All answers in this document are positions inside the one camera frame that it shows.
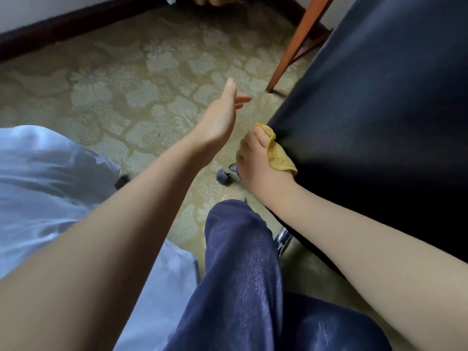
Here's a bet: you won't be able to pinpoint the person's right hand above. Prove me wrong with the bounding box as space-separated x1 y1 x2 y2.
236 126 298 206

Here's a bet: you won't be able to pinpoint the person's left hand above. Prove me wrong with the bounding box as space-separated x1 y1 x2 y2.
190 77 253 160

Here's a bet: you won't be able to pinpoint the yellow cleaning cloth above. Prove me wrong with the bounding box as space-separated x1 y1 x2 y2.
254 123 298 177

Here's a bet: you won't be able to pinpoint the person's left forearm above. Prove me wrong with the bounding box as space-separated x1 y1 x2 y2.
0 142 216 351

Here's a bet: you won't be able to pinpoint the person's right forearm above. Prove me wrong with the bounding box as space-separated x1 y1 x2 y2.
256 181 468 351

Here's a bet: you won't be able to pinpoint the grey chair caster wheel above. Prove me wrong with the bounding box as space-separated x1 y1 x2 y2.
216 163 239 185

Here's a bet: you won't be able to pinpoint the person's foot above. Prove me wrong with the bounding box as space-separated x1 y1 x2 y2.
221 189 248 206

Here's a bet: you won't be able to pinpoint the brown wooden table leg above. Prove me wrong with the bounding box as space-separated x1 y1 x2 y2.
266 0 336 94

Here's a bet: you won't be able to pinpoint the chrome chair base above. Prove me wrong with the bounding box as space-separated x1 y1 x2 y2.
273 227 294 257

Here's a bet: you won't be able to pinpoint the dark blue office chair seat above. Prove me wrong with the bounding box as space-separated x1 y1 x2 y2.
267 0 468 279

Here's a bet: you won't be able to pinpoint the person's blue jeans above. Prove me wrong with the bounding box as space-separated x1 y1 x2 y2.
165 200 392 351

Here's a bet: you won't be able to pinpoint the dark wooden baseboard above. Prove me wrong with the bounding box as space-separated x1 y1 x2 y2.
0 0 167 63

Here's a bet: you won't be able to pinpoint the white fabric sheet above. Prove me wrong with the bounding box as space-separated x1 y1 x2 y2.
0 125 200 351

